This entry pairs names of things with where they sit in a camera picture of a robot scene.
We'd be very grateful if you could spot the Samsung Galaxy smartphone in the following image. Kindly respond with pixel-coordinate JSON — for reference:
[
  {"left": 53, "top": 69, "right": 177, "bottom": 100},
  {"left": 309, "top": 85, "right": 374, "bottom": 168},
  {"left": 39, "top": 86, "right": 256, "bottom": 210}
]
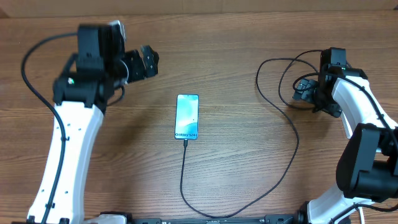
[{"left": 174, "top": 94, "right": 199, "bottom": 140}]

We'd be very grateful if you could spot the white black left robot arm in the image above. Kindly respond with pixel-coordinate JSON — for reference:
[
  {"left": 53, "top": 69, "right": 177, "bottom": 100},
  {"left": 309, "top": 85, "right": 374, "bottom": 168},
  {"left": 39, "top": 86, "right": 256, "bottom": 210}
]
[{"left": 26, "top": 21, "right": 159, "bottom": 223}]

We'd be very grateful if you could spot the black charger cable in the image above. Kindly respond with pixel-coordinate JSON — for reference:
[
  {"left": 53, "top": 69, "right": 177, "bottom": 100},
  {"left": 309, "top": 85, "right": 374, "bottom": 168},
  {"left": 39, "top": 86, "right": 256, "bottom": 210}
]
[{"left": 179, "top": 49, "right": 324, "bottom": 219}]

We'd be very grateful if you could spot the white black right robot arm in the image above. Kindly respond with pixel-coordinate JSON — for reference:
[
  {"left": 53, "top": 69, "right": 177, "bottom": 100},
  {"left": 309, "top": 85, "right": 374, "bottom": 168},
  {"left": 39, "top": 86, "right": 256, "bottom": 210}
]
[{"left": 292, "top": 47, "right": 397, "bottom": 223}]

